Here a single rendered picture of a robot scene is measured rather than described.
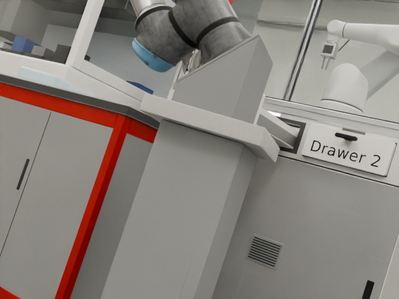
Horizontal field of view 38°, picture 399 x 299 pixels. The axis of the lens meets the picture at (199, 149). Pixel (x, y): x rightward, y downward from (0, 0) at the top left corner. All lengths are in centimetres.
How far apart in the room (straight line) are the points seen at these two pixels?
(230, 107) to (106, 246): 67
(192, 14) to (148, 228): 51
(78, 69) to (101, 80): 14
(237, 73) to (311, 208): 79
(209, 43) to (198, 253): 48
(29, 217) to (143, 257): 62
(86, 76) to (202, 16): 115
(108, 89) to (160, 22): 114
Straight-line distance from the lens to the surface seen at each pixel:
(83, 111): 176
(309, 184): 197
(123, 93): 264
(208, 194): 125
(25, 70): 203
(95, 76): 250
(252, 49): 128
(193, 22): 141
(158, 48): 145
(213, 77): 128
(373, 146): 191
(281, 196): 200
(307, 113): 203
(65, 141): 178
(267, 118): 181
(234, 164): 124
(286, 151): 202
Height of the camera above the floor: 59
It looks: 4 degrees up
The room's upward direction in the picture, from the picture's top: 18 degrees clockwise
